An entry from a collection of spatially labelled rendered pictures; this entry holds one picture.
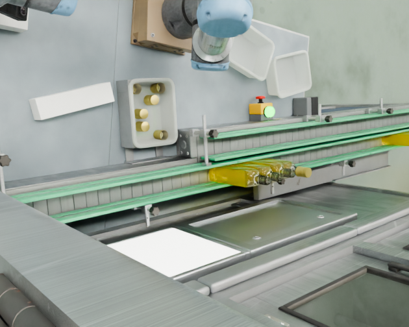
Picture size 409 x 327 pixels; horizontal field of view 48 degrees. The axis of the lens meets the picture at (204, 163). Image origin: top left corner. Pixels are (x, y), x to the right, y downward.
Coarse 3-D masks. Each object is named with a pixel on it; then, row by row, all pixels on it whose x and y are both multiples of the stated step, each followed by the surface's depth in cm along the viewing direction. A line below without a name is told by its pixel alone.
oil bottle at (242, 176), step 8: (216, 168) 158; (224, 168) 155; (232, 168) 152; (240, 168) 152; (248, 168) 151; (216, 176) 158; (224, 176) 155; (232, 176) 151; (240, 176) 148; (248, 176) 146; (232, 184) 152; (240, 184) 149; (248, 184) 146; (256, 184) 147
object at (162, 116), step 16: (144, 80) 146; (160, 80) 150; (144, 96) 155; (160, 96) 158; (160, 112) 160; (176, 112) 155; (160, 128) 160; (176, 128) 156; (144, 144) 149; (160, 144) 152
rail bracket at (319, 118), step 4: (320, 104) 184; (320, 108) 184; (320, 112) 185; (304, 116) 190; (308, 116) 190; (316, 116) 185; (320, 116) 184; (328, 116) 181; (304, 120) 190; (308, 120) 190; (312, 120) 188; (316, 120) 186; (320, 120) 184; (324, 120) 183; (328, 120) 181
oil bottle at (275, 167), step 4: (256, 160) 163; (260, 160) 162; (264, 160) 162; (260, 164) 157; (264, 164) 156; (268, 164) 154; (272, 164) 154; (276, 164) 154; (280, 164) 154; (272, 168) 153; (276, 168) 153
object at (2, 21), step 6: (0, 18) 121; (6, 18) 122; (0, 24) 121; (6, 24) 122; (12, 24) 123; (18, 24) 124; (24, 24) 125; (12, 30) 128; (18, 30) 128; (24, 30) 127
